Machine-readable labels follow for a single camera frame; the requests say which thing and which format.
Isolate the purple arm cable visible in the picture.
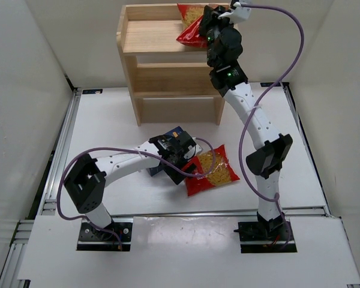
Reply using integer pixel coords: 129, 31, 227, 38
239, 3, 305, 251
56, 137, 218, 251

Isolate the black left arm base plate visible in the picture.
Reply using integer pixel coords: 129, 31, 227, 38
76, 218, 133, 252

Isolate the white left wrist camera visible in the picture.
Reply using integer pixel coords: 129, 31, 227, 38
186, 137, 203, 159

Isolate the wooden three-tier shelf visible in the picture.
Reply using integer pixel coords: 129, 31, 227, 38
116, 4, 224, 125

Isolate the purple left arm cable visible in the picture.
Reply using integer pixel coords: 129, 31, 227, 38
56, 137, 218, 251

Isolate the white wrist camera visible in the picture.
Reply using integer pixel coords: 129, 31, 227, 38
186, 137, 203, 159
229, 1, 251, 24

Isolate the red fusilli pasta bag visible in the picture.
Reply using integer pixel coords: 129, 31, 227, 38
176, 3, 207, 49
185, 145, 240, 197

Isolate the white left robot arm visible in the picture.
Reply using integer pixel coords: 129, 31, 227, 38
64, 131, 202, 230

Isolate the blue Barilla rigatoni box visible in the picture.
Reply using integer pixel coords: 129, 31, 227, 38
148, 126, 203, 178

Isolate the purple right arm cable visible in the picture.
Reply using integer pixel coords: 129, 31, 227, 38
239, 3, 305, 251

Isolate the aluminium table rail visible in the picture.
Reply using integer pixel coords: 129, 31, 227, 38
0, 88, 82, 287

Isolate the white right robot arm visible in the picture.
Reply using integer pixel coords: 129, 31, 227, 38
199, 5, 293, 239

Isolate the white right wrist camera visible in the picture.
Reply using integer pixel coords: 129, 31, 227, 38
229, 1, 251, 24

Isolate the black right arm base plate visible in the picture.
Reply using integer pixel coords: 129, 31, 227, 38
234, 221, 298, 254

